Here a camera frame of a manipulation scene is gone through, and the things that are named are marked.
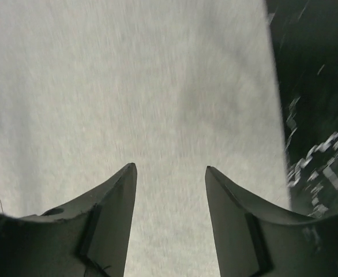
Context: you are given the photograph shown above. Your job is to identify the black marbled table mat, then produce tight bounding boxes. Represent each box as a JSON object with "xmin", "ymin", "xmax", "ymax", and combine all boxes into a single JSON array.
[{"xmin": 266, "ymin": 1, "xmax": 338, "ymax": 218}]

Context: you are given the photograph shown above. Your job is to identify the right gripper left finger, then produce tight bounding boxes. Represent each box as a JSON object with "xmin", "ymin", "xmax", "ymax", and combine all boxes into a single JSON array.
[{"xmin": 0, "ymin": 163, "xmax": 137, "ymax": 276}]

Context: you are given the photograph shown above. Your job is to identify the grey cloth napkin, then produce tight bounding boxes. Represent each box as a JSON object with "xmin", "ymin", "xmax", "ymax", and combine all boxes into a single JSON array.
[{"xmin": 0, "ymin": 1, "xmax": 289, "ymax": 276}]

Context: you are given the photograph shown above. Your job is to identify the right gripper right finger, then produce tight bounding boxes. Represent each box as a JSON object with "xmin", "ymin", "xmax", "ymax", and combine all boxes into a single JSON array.
[{"xmin": 205, "ymin": 166, "xmax": 338, "ymax": 276}]

